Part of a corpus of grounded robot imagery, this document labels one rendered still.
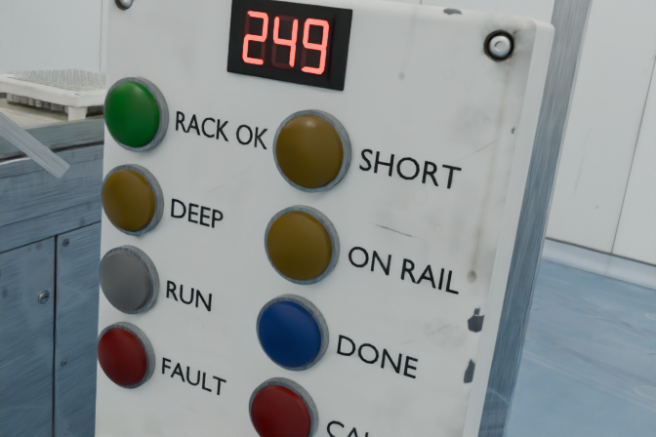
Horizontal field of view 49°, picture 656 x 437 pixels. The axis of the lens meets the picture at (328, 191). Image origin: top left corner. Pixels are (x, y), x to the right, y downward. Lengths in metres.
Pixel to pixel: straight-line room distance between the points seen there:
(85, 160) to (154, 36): 0.96
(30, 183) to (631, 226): 2.99
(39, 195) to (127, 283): 0.89
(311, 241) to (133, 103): 0.09
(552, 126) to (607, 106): 2.23
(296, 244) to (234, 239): 0.03
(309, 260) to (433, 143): 0.06
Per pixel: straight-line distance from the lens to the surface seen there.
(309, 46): 0.25
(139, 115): 0.29
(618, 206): 3.69
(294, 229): 0.26
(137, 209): 0.30
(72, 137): 1.22
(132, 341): 0.33
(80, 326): 1.44
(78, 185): 1.26
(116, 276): 0.32
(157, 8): 0.29
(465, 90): 0.24
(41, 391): 1.43
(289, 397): 0.29
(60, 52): 5.66
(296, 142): 0.25
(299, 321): 0.27
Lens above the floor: 1.13
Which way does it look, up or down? 15 degrees down
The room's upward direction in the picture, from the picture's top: 7 degrees clockwise
